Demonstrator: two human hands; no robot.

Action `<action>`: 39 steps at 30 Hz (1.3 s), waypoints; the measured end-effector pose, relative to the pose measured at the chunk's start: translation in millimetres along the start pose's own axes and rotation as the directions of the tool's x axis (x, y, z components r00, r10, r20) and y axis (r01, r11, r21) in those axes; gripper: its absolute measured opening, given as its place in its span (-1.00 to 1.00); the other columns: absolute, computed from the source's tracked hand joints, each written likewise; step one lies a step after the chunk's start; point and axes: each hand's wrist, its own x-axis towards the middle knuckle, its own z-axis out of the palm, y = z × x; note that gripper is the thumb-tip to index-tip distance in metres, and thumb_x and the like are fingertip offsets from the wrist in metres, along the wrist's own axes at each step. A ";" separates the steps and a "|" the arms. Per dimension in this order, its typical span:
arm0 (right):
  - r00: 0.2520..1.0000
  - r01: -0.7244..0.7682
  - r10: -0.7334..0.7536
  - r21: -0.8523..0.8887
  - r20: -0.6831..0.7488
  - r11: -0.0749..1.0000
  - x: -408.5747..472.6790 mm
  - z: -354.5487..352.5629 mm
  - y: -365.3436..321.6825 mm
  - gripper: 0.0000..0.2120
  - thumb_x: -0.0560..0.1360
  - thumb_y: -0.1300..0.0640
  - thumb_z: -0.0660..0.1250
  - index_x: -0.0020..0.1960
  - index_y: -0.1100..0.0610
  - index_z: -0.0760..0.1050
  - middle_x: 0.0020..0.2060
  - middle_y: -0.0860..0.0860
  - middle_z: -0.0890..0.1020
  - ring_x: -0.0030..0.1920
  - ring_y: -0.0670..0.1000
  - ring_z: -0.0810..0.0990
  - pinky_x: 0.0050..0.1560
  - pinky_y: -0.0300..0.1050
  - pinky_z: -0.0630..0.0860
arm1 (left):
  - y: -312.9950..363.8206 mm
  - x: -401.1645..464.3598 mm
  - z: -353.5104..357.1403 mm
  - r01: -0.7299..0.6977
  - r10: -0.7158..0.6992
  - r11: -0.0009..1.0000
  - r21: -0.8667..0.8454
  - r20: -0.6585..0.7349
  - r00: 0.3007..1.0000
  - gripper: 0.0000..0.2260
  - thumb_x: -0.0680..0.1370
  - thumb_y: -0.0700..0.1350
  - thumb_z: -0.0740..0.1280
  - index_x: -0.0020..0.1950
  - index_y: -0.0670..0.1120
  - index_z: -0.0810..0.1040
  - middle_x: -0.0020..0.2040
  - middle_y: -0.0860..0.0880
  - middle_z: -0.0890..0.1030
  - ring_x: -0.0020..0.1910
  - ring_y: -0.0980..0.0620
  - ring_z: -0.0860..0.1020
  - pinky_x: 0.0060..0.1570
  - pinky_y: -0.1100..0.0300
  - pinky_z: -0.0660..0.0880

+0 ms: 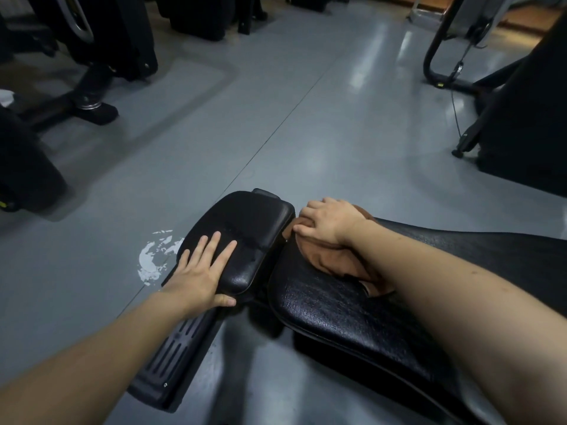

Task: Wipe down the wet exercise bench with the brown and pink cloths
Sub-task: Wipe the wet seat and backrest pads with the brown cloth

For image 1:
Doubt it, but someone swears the person's left hand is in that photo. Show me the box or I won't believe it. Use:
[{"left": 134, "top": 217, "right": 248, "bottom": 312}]
[{"left": 161, "top": 231, "right": 239, "bottom": 317}]

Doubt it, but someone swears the person's right hand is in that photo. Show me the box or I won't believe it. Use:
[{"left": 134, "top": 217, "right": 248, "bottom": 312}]
[{"left": 292, "top": 197, "right": 369, "bottom": 249}]

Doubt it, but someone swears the brown cleaning cloth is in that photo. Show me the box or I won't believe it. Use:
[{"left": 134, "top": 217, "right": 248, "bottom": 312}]
[{"left": 282, "top": 205, "right": 396, "bottom": 299}]

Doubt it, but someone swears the black padded gym bench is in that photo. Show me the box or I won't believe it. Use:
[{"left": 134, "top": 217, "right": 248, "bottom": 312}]
[{"left": 126, "top": 188, "right": 567, "bottom": 425}]

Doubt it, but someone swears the person's left forearm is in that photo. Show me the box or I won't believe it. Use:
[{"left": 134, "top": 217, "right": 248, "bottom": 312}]
[{"left": 0, "top": 288, "right": 192, "bottom": 425}]

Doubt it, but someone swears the person's right forearm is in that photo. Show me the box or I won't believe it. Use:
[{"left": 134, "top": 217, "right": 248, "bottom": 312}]
[{"left": 338, "top": 218, "right": 567, "bottom": 425}]

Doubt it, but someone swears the black rounded machine housing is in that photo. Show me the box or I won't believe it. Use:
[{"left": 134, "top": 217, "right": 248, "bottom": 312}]
[{"left": 0, "top": 106, "right": 68, "bottom": 214}]

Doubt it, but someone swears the black gym equipment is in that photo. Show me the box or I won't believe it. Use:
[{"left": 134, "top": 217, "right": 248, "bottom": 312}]
[{"left": 155, "top": 0, "right": 351, "bottom": 43}]

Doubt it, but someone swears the grey weight stack machine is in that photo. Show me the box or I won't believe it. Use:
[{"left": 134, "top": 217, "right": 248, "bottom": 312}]
[{"left": 407, "top": 0, "right": 522, "bottom": 43}]

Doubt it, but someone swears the black machine with steel foot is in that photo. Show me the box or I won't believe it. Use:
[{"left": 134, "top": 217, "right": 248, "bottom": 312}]
[{"left": 0, "top": 0, "right": 159, "bottom": 133}]

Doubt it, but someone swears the black curved machine frame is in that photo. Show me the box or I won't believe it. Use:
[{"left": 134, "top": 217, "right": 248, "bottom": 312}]
[{"left": 423, "top": 0, "right": 526, "bottom": 97}]

